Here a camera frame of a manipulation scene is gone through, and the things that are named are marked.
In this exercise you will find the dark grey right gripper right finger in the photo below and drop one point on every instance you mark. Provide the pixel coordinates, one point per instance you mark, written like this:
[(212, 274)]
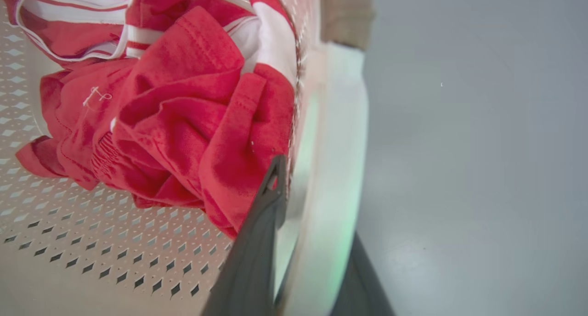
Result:
[(360, 288)]

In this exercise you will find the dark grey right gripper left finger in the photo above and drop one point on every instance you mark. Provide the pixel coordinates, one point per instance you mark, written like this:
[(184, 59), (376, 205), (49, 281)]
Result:
[(250, 261)]

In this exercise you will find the white perforated laundry basket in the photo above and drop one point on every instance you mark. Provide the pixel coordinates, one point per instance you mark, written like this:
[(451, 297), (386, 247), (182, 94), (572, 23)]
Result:
[(92, 242)]

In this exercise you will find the beige fabric furniture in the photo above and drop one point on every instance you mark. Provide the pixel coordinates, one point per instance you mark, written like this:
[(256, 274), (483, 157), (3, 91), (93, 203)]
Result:
[(347, 13)]

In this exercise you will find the red white striped garment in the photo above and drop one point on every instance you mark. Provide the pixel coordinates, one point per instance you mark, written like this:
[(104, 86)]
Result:
[(69, 22)]

